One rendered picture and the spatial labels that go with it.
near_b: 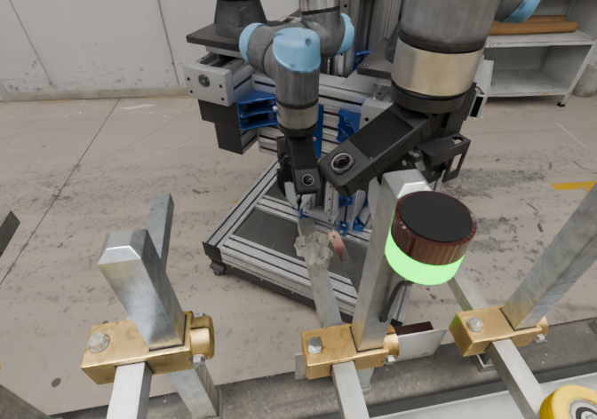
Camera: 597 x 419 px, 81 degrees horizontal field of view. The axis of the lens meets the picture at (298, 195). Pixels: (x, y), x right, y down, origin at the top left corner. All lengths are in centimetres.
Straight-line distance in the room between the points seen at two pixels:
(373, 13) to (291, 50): 54
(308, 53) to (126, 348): 46
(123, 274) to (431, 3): 33
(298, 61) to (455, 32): 30
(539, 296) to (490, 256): 137
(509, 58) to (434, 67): 331
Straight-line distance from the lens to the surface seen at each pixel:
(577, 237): 53
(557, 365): 85
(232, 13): 105
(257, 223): 159
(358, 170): 35
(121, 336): 47
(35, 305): 193
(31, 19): 338
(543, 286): 58
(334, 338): 54
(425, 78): 34
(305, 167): 64
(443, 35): 33
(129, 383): 46
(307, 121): 62
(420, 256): 28
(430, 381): 74
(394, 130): 36
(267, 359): 148
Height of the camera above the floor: 136
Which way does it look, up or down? 42 degrees down
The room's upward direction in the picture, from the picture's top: straight up
